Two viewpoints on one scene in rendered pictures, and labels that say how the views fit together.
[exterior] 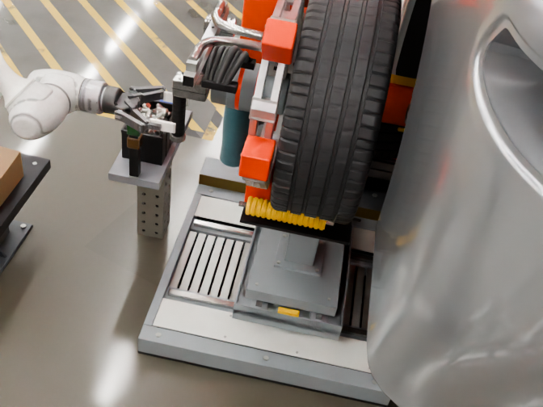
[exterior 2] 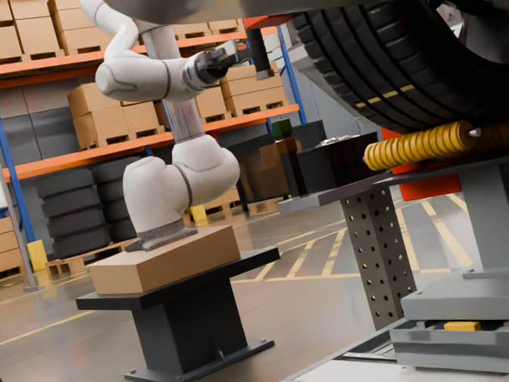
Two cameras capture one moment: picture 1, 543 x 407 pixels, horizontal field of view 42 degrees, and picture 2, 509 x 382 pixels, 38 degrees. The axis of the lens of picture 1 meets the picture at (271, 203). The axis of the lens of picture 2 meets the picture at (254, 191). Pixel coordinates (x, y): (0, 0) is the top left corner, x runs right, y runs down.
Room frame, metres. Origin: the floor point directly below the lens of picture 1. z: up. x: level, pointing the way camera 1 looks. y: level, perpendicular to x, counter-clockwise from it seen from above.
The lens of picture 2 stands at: (0.39, -0.96, 0.55)
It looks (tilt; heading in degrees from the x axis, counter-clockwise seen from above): 2 degrees down; 50
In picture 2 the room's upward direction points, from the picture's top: 15 degrees counter-clockwise
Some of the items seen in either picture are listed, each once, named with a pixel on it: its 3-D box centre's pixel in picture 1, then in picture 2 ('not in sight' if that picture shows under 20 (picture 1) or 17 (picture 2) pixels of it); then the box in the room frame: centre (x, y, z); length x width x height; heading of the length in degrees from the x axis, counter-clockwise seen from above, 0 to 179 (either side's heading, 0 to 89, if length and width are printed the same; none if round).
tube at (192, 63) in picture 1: (231, 44); not in sight; (1.62, 0.17, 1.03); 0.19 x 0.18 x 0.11; 87
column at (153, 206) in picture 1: (154, 186); (382, 261); (1.94, 0.44, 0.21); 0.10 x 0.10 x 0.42; 87
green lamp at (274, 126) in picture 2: (134, 127); (281, 127); (1.71, 0.45, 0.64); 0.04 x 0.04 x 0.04; 87
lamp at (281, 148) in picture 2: (134, 140); (286, 145); (1.71, 0.45, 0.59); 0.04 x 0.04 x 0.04; 87
